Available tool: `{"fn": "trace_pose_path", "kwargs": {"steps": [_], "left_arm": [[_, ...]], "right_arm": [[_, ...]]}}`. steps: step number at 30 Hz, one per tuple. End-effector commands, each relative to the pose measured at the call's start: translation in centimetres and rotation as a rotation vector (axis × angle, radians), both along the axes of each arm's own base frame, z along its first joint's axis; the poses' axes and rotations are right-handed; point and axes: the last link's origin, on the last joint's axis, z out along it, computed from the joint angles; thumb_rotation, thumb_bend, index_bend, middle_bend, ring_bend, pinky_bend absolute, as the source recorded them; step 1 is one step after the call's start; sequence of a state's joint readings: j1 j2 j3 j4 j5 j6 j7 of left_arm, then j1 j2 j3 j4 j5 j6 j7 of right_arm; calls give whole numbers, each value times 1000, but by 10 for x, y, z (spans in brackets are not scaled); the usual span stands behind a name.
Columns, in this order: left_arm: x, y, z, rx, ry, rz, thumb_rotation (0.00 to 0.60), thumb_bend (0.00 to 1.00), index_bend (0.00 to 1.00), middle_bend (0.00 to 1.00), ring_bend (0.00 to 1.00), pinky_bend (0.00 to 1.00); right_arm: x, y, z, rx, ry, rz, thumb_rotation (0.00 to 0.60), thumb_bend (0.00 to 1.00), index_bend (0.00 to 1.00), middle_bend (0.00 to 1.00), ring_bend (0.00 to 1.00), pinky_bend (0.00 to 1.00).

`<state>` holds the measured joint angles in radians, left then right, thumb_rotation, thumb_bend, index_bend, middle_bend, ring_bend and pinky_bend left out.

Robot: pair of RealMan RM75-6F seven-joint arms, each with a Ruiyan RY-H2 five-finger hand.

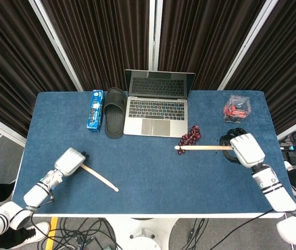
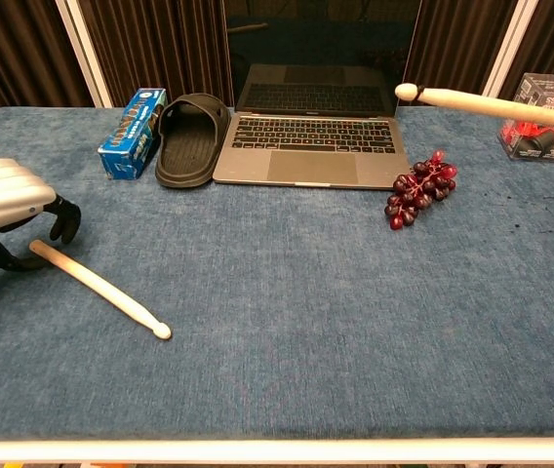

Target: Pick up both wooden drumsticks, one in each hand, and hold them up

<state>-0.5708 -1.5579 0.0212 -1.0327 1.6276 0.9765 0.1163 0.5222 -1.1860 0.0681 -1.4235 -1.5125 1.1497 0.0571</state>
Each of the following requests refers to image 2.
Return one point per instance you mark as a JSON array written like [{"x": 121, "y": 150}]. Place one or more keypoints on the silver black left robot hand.
[{"x": 4, "y": 195}]

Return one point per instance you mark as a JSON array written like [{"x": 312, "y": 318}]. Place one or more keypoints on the white drumstick with black band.
[{"x": 477, "y": 103}]

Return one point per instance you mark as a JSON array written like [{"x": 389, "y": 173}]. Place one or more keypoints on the plain white drumstick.
[{"x": 101, "y": 289}]

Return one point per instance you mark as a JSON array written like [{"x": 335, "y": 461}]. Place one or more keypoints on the clear box with red print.
[{"x": 533, "y": 144}]

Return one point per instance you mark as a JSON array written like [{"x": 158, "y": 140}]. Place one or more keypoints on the blue cardboard wrap box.
[{"x": 133, "y": 136}]

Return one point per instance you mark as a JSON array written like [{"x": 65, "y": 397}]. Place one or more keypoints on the dark red grape bunch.
[{"x": 421, "y": 190}]

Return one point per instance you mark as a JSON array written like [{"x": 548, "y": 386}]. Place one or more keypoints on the black rubber slipper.
[{"x": 189, "y": 146}]

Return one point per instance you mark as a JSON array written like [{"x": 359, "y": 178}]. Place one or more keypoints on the grey open laptop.
[{"x": 311, "y": 146}]

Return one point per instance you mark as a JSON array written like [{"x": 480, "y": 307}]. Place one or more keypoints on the blue fabric table cover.
[{"x": 277, "y": 341}]

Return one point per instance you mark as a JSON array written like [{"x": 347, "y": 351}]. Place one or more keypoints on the white frame post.
[
  {"x": 503, "y": 53},
  {"x": 87, "y": 53}
]

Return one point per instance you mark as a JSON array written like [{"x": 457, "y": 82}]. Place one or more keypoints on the white table edge rail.
[{"x": 277, "y": 451}]

